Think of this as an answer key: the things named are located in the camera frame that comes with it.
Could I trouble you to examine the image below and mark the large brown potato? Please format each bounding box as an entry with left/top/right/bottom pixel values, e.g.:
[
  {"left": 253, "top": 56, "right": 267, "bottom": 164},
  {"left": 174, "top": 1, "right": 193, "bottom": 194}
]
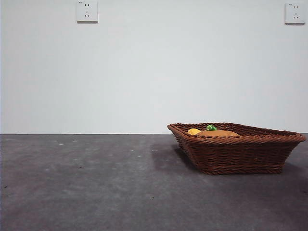
[{"left": 196, "top": 129, "right": 241, "bottom": 138}]

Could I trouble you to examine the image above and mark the brown woven wicker basket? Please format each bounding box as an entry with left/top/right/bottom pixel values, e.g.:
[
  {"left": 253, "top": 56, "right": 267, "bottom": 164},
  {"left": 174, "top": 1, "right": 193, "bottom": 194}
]
[{"left": 167, "top": 122, "right": 307, "bottom": 175}]

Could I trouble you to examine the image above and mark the white wall socket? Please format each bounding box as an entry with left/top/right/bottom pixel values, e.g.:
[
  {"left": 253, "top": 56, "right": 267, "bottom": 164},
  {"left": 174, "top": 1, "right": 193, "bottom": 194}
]
[
  {"left": 76, "top": 0, "right": 99, "bottom": 24},
  {"left": 284, "top": 2, "right": 303, "bottom": 25}
]

